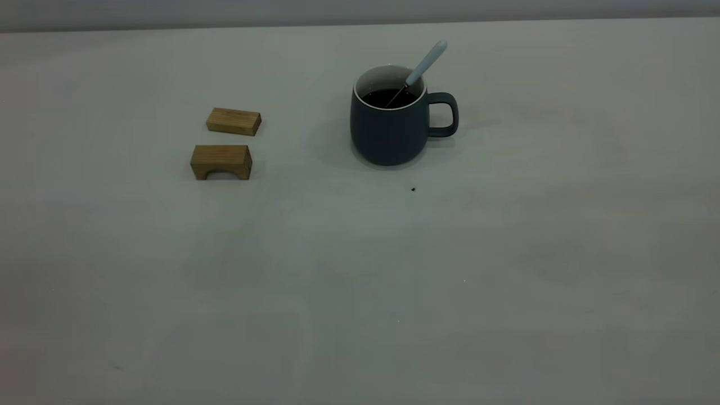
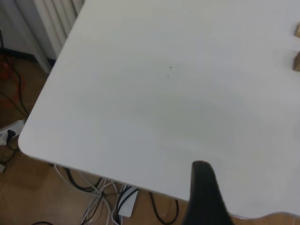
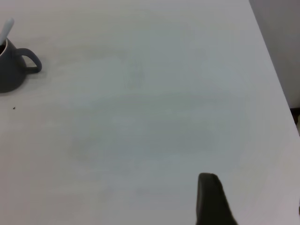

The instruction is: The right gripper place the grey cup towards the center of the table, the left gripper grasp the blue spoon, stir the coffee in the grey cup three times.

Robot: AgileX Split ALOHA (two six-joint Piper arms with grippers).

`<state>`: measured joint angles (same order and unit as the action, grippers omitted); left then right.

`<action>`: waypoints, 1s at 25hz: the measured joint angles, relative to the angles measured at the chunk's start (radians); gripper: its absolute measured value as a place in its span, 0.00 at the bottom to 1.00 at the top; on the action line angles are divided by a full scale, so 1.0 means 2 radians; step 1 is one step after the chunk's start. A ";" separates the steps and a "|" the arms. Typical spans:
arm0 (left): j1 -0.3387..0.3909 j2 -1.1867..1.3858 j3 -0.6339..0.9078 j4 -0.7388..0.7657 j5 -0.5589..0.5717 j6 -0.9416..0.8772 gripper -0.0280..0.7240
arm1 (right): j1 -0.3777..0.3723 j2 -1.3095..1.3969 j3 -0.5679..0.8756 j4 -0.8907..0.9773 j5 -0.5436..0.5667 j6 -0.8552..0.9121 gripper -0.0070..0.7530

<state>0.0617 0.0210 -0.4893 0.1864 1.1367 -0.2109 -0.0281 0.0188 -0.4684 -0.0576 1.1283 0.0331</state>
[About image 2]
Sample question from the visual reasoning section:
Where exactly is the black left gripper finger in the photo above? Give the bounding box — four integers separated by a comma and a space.
182, 160, 235, 225

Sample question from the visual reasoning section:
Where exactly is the white power strip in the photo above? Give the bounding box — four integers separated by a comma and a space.
118, 185, 139, 218

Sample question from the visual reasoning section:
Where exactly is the arched wooden block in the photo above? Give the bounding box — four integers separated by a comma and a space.
291, 50, 300, 71

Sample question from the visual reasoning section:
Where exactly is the black floor cable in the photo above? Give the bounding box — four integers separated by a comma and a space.
149, 192, 180, 225
66, 167, 105, 191

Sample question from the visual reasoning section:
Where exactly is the white floor cable bundle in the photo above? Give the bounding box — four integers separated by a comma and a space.
54, 164, 124, 225

